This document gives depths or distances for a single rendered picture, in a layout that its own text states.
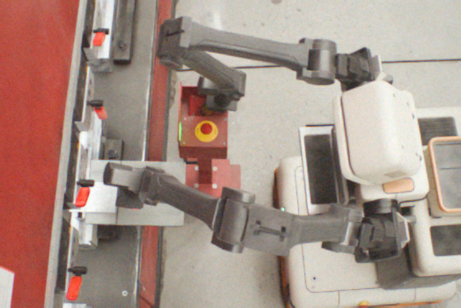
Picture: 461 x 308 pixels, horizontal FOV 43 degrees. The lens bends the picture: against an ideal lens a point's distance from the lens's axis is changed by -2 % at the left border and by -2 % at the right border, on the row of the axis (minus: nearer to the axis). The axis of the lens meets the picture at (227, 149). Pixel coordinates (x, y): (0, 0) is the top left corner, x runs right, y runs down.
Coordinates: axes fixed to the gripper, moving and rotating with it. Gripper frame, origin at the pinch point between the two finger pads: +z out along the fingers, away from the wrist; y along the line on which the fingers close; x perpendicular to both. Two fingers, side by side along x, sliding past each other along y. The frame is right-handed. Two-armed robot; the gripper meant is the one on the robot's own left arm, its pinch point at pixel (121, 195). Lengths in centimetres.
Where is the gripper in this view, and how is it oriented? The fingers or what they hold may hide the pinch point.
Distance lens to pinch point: 165.0
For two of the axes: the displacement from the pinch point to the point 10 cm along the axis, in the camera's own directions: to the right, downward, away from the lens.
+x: 8.8, 1.9, 4.5
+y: -0.3, 9.4, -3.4
